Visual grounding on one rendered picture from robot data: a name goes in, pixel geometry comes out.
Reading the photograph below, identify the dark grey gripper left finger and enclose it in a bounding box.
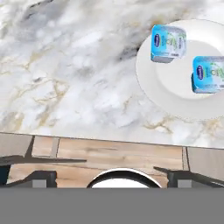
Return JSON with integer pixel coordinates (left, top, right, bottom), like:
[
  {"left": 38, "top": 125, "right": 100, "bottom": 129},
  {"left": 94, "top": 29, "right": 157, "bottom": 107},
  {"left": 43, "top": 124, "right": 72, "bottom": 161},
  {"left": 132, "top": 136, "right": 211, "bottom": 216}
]
[{"left": 4, "top": 170, "right": 58, "bottom": 189}]

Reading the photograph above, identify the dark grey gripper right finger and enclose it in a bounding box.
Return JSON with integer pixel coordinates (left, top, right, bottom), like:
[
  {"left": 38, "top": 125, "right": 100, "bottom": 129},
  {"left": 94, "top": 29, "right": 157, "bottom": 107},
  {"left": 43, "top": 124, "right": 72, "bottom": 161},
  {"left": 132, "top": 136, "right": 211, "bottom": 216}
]
[{"left": 166, "top": 170, "right": 224, "bottom": 189}]

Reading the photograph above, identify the white round plate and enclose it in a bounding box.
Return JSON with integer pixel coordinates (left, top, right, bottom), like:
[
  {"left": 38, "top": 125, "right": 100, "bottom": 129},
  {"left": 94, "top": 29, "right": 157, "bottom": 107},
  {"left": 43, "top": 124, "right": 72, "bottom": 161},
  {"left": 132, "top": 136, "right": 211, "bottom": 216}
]
[{"left": 135, "top": 18, "right": 224, "bottom": 121}]

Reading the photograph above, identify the blue white yogurt container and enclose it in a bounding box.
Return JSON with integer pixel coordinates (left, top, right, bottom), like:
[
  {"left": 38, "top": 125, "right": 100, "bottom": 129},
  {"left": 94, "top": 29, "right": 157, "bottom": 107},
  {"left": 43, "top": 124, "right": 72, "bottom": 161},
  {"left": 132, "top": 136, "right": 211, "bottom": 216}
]
[
  {"left": 150, "top": 24, "right": 187, "bottom": 64},
  {"left": 191, "top": 55, "right": 224, "bottom": 95}
]

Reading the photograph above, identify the grey cupboard door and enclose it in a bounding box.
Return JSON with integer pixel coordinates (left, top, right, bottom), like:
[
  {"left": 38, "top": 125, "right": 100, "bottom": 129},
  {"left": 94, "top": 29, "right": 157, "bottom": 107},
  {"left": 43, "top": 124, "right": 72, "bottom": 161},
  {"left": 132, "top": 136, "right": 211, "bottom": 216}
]
[
  {"left": 0, "top": 133, "right": 35, "bottom": 158},
  {"left": 185, "top": 146, "right": 224, "bottom": 182}
]

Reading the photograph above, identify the white round thing, black rim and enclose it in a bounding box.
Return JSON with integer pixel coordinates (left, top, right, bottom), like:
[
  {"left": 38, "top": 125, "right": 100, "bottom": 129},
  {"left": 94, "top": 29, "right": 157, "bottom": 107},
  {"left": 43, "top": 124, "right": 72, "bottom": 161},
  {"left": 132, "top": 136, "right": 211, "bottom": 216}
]
[{"left": 86, "top": 167, "right": 163, "bottom": 189}]

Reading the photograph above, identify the wooden drawer front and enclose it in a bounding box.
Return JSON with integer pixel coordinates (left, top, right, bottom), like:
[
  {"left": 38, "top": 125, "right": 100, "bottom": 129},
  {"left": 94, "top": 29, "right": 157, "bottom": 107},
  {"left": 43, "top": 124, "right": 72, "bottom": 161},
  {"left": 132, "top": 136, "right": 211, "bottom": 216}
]
[{"left": 31, "top": 136, "right": 186, "bottom": 176}]

